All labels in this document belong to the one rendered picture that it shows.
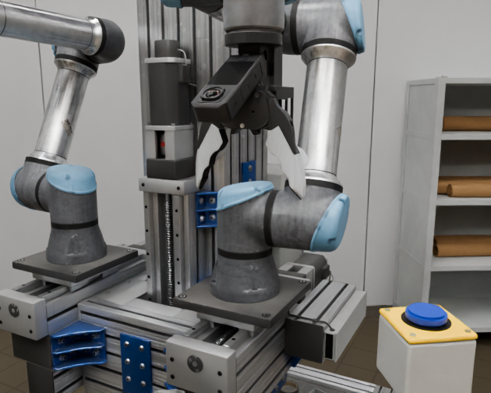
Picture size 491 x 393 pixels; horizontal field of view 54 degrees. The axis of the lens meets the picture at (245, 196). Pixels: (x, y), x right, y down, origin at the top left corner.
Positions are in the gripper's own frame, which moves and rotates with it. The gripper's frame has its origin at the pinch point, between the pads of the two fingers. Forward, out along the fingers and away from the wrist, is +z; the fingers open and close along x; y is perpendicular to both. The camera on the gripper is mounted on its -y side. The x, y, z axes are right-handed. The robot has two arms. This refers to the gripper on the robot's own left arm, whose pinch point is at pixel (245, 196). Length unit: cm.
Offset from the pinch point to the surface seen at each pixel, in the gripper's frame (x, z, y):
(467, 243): -18, 72, 253
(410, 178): 16, 35, 248
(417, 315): -22.6, 8.6, -6.9
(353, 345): 37, 132, 211
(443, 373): -25.4, 13.4, -8.0
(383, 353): -19.5, 13.9, -6.0
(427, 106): 8, -8, 233
